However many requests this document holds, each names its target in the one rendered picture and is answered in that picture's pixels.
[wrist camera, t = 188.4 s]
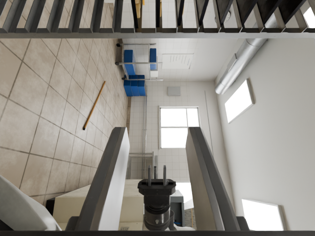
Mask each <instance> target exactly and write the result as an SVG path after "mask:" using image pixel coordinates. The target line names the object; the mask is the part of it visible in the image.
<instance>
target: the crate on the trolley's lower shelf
mask: <svg viewBox="0 0 315 236"><path fill-rule="evenodd" d="M124 63H136V62H135V57H134V52H133V50H125V56H124ZM135 66H136V64H125V67H126V70H127V73H128V75H135Z"/></svg>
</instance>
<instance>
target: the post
mask: <svg viewBox="0 0 315 236"><path fill-rule="evenodd" d="M245 29H246V33H239V31H238V28H225V33H218V29H217V28H204V33H197V28H183V33H176V28H162V31H163V33H156V28H142V33H135V32H134V28H121V31H120V33H113V30H112V28H100V33H92V31H91V29H90V28H79V33H71V32H70V30H69V28H59V29H58V33H50V32H49V31H48V29H47V28H38V29H37V33H29V32H28V31H27V30H26V29H25V28H17V29H16V32H15V33H7V32H6V31H5V30H4V29H3V28H0V38H315V28H307V30H308V33H301V31H300V29H299V28H286V29H287V31H288V33H280V30H279V28H266V30H267V33H260V32H259V29H258V28H245Z"/></svg>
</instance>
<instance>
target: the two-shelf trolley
mask: <svg viewBox="0 0 315 236"><path fill-rule="evenodd" d="M124 45H149V51H148V62H136V63H124V56H125V46H124ZM150 45H156V43H122V44H119V43H117V44H116V46H117V47H120V46H122V61H121V62H115V65H122V66H123V69H124V72H125V75H126V78H122V80H156V81H157V80H163V79H157V77H156V79H151V76H150V64H157V63H156V62H150ZM125 64H148V65H149V76H150V79H129V75H128V73H127V70H126V67H125Z"/></svg>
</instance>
